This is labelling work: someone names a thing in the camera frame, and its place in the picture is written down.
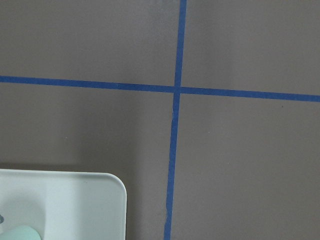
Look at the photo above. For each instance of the pale green plastic cup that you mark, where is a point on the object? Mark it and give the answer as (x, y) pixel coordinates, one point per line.
(22, 232)

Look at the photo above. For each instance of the cream rabbit serving tray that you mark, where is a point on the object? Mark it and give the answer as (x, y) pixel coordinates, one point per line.
(63, 205)

